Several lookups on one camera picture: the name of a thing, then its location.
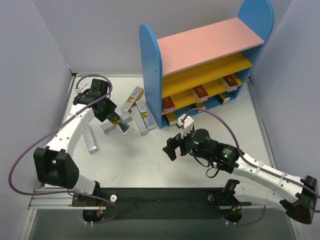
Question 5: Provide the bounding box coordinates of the silver RO toothpaste box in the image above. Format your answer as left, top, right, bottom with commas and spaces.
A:
195, 102, 206, 113

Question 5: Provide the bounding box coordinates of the black toothpaste box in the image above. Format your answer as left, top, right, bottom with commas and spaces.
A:
165, 112, 177, 127

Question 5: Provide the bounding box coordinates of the orange white RO toothpaste box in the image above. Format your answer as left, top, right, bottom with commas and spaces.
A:
120, 86, 144, 113

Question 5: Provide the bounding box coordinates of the red 3d toothpaste box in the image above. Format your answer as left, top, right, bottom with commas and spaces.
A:
192, 85, 209, 103
219, 75, 238, 93
162, 96, 176, 114

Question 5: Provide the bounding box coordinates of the red 3D toothpaste box top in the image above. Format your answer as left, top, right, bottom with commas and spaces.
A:
162, 96, 176, 114

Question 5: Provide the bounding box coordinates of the silver RO box table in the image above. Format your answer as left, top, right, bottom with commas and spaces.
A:
217, 93, 231, 105

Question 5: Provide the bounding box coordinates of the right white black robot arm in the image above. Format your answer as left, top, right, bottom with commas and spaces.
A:
162, 129, 318, 225

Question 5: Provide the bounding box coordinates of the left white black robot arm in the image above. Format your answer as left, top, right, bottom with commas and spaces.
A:
33, 75, 117, 206

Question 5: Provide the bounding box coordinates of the blue shelf with coloured boards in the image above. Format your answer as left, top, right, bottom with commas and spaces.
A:
139, 0, 275, 128

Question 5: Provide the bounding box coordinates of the plain silver box horizontal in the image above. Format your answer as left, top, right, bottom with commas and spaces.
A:
100, 112, 132, 135

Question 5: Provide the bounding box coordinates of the silver box under left gripper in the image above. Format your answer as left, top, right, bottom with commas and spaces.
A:
82, 125, 98, 154

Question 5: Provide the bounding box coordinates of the plain silver box diagonal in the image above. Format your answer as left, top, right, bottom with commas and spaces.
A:
130, 106, 148, 136

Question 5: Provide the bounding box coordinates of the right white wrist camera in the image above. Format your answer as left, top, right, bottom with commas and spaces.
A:
176, 114, 195, 139

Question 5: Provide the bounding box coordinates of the aluminium frame rail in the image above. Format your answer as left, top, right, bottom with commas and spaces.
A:
30, 183, 285, 211

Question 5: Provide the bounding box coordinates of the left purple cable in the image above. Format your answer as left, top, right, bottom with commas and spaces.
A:
8, 75, 120, 223

